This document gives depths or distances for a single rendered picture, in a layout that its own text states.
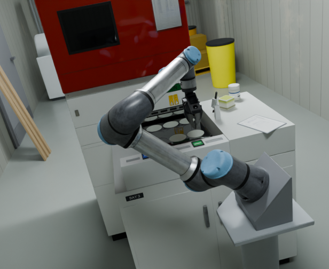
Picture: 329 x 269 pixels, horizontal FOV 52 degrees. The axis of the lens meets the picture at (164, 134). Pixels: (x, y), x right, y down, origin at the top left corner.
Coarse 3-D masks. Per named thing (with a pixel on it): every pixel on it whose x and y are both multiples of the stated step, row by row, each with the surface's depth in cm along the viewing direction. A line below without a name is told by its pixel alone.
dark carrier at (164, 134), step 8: (176, 120) 220; (144, 128) 217; (168, 128) 211; (176, 128) 209; (184, 128) 207; (192, 128) 205; (200, 128) 203; (160, 136) 202; (168, 136) 200; (200, 136) 193
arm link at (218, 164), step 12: (216, 156) 127; (228, 156) 126; (204, 168) 130; (216, 168) 124; (228, 168) 125; (240, 168) 127; (204, 180) 133; (216, 180) 128; (228, 180) 127; (240, 180) 127
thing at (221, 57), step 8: (216, 40) 543; (224, 40) 532; (232, 40) 521; (208, 48) 528; (216, 48) 517; (224, 48) 515; (232, 48) 523; (208, 56) 538; (216, 56) 523; (224, 56) 521; (232, 56) 528; (216, 64) 530; (224, 64) 527; (232, 64) 532; (216, 72) 537; (224, 72) 533; (232, 72) 538; (216, 80) 544; (224, 80) 539; (232, 80) 543
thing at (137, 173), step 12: (180, 144) 174; (216, 144) 168; (228, 144) 169; (132, 156) 171; (204, 156) 169; (132, 168) 165; (144, 168) 166; (156, 168) 167; (132, 180) 167; (144, 180) 169; (156, 180) 170
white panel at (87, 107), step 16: (128, 80) 211; (144, 80) 213; (80, 96) 210; (96, 96) 212; (112, 96) 213; (80, 112) 214; (96, 112) 216; (80, 128) 218; (96, 128) 220; (80, 144) 222; (96, 144) 224
